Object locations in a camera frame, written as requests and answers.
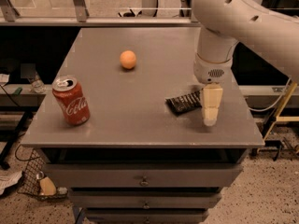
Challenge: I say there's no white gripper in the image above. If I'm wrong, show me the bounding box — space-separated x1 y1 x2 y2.
193 54 232 127

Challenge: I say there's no black rxbar chocolate wrapper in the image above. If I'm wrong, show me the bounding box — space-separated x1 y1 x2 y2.
165 91 201 116

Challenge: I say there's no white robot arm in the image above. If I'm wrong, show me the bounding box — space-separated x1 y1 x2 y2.
192 0 299 126

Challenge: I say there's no red coca-cola can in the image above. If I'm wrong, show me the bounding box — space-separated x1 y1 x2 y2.
52 76 90 126

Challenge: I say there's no yellow metal stand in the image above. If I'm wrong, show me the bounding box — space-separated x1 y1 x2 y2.
251 81 299 157

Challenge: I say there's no grey drawer cabinet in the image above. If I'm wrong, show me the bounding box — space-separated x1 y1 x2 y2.
21 27 265 224

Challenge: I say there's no orange fruit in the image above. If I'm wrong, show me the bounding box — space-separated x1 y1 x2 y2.
120 50 136 69

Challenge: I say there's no middle grey drawer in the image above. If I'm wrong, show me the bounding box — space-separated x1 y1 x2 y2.
69 189 221 209

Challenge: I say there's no grey drawer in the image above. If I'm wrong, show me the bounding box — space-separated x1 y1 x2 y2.
69 189 221 209
43 163 242 188
85 209 208 224

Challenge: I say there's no top grey drawer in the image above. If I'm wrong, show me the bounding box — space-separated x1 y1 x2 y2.
43 163 242 188

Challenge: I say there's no bottom grey drawer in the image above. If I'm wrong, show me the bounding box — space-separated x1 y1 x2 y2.
85 209 208 224

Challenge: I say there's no clear plastic bottle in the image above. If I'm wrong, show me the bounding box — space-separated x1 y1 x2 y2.
29 72 46 93

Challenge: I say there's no yellow bottle in basket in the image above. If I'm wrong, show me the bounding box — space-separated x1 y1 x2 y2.
36 172 57 196

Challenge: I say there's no crumpled white paper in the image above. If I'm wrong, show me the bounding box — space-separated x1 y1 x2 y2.
0 171 22 195

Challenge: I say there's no white cable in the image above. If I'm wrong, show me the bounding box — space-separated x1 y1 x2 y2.
248 77 292 113

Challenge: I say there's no wire basket on floor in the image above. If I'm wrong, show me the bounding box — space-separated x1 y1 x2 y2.
18 150 67 201

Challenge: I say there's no black cable on floor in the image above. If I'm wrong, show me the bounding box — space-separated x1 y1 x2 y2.
14 144 41 163

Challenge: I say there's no metal railing frame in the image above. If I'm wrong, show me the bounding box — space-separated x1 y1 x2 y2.
0 0 199 27

